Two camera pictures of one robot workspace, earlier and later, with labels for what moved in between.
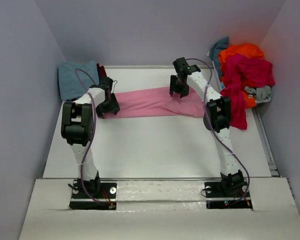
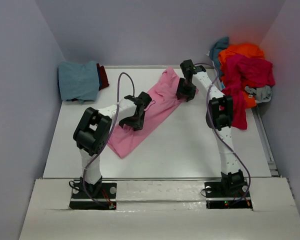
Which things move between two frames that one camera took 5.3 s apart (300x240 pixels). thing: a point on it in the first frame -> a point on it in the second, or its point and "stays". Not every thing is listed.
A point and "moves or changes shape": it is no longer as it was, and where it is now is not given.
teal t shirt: [219, 46] stays
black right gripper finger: [185, 93] -> [191, 97]
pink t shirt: [158, 102] moves or changes shape
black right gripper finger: [173, 84] -> [180, 90]
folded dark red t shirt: [101, 72] stays
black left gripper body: [105, 106] -> [128, 126]
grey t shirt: [261, 94] stays
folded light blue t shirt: [75, 79] stays
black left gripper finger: [114, 106] -> [137, 121]
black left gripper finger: [99, 113] -> [129, 121]
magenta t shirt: [241, 72] stays
